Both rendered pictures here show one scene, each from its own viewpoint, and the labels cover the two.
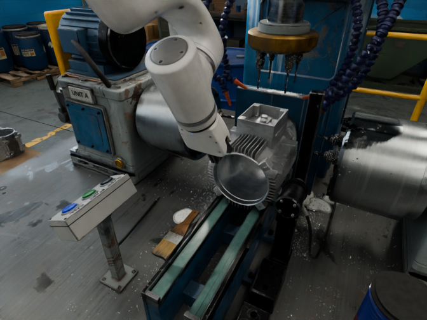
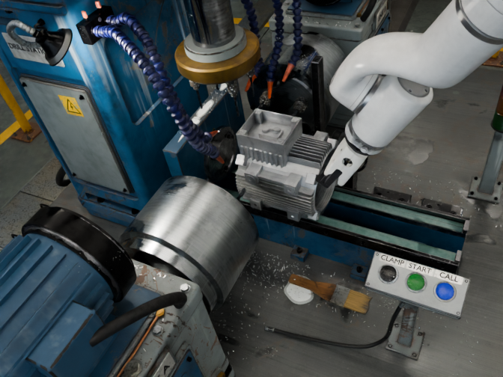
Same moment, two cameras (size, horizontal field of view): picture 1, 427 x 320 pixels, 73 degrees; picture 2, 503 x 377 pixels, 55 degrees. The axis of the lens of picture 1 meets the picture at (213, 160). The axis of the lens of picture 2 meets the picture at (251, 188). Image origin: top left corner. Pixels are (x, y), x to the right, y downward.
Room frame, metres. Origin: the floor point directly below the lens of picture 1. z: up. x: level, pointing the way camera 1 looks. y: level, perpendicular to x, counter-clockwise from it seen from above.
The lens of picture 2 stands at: (0.68, 0.74, 1.84)
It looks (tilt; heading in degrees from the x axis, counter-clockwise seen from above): 46 degrees down; 277
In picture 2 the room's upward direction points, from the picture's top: 11 degrees counter-clockwise
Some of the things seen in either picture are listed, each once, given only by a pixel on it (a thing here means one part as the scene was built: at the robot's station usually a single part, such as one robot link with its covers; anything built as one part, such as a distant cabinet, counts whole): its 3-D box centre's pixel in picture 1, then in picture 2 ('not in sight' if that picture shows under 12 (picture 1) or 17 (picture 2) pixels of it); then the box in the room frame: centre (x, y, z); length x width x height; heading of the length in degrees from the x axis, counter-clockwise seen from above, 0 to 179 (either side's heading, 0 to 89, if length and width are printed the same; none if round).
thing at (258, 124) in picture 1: (262, 126); (270, 138); (0.71, -0.13, 1.11); 0.12 x 0.11 x 0.07; 151
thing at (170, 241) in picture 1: (178, 231); (328, 291); (0.62, 0.10, 0.80); 0.21 x 0.05 x 0.01; 152
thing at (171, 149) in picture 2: (279, 136); (204, 160); (0.91, -0.23, 0.97); 0.30 x 0.11 x 0.34; 62
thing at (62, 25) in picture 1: (96, 73); (76, 369); (1.03, 0.42, 1.16); 0.33 x 0.26 x 0.42; 62
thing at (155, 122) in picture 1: (169, 115); (175, 264); (0.93, 0.15, 1.04); 0.37 x 0.25 x 0.25; 62
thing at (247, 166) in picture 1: (254, 161); (289, 170); (0.68, -0.11, 1.01); 0.20 x 0.19 x 0.19; 151
